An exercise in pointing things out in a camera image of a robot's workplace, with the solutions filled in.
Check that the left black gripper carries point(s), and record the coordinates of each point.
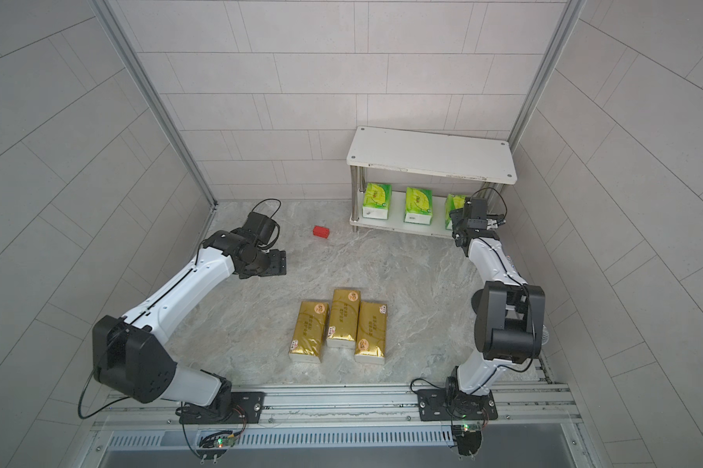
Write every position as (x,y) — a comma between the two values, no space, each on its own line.
(279,264)

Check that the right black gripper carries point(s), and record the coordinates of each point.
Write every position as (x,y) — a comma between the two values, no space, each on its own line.
(461,215)

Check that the green tissue pack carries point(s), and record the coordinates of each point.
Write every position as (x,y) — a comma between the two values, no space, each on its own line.
(418,206)
(454,209)
(377,201)

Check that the gold tissue pack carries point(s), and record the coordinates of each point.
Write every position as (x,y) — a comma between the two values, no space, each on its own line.
(371,333)
(343,319)
(306,345)

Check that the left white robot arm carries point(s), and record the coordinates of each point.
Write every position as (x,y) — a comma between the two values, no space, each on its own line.
(129,354)

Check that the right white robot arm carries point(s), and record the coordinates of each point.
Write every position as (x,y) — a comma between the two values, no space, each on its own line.
(509,324)

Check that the white two-tier shelf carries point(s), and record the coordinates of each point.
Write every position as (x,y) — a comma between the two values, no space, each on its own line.
(475,160)

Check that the small red block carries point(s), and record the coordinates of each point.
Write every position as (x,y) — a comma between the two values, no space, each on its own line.
(321,232)

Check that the left circuit board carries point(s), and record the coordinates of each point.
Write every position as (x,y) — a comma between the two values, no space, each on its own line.
(213,446)

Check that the circuit board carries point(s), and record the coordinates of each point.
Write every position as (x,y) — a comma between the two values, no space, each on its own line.
(467,440)
(213,446)

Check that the right circuit board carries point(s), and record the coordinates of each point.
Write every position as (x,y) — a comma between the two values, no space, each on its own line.
(467,440)

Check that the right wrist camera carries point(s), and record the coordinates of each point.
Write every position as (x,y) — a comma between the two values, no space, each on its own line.
(477,209)

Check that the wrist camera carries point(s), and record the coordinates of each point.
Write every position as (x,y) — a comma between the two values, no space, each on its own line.
(262,231)
(477,209)

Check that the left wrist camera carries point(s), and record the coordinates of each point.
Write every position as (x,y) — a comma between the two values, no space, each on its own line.
(262,231)

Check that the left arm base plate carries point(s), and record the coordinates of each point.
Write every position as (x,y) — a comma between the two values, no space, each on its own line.
(227,408)

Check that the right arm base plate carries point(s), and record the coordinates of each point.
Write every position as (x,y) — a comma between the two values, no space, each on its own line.
(435,405)

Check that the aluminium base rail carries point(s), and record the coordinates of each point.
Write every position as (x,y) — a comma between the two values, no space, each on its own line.
(335,416)

